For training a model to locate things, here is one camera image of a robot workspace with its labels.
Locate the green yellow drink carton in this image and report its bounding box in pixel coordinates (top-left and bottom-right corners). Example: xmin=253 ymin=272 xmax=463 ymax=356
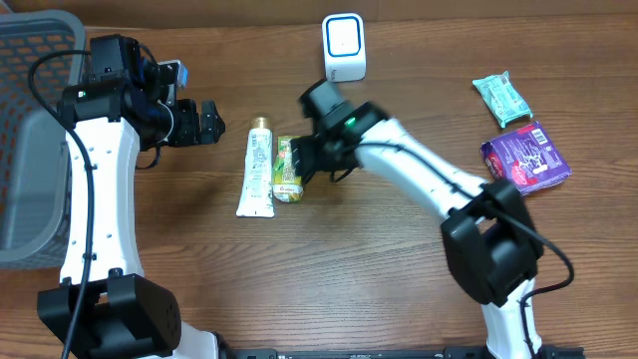
xmin=272 ymin=136 xmax=304 ymax=203

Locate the white tube gold cap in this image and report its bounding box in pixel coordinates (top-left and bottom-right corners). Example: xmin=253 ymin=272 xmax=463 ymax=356
xmin=235 ymin=117 xmax=274 ymax=218

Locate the teal wipes packet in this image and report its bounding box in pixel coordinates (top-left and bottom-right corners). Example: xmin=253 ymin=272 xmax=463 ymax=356
xmin=473 ymin=71 xmax=533 ymax=129

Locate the red purple floral liner pack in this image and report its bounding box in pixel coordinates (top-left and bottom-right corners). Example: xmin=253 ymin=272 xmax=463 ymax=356
xmin=480 ymin=122 xmax=572 ymax=195

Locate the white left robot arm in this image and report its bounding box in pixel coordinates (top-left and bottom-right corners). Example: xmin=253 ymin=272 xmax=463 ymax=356
xmin=37 ymin=34 xmax=231 ymax=358

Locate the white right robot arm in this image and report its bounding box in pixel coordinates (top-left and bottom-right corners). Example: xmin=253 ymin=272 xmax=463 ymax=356
xmin=291 ymin=80 xmax=543 ymax=358

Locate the white barcode scanner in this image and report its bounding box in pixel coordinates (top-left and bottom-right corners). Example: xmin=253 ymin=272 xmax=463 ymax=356
xmin=321 ymin=13 xmax=367 ymax=82

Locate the dark grey plastic basket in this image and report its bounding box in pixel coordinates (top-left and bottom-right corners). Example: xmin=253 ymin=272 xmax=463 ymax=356
xmin=1 ymin=10 xmax=86 ymax=270

